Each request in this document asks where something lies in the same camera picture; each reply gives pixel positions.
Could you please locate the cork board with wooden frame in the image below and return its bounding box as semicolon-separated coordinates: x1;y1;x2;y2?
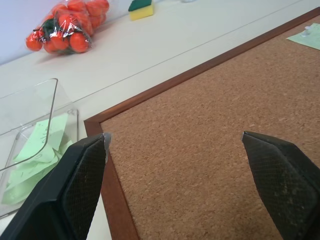
83;6;320;240

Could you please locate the green paper note in tray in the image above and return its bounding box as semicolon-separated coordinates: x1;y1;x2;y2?
0;112;73;205

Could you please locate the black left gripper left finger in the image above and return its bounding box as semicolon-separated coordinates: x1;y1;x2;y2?
0;132;113;240

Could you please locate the bag of orange tomatoes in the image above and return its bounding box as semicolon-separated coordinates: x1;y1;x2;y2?
25;0;111;55

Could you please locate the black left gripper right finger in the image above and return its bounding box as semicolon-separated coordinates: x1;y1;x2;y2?
240;130;320;240

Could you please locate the clear plastic tray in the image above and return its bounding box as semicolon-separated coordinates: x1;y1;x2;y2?
0;78;80;219

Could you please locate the yellow green sponge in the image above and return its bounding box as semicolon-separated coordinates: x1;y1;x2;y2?
127;0;155;22

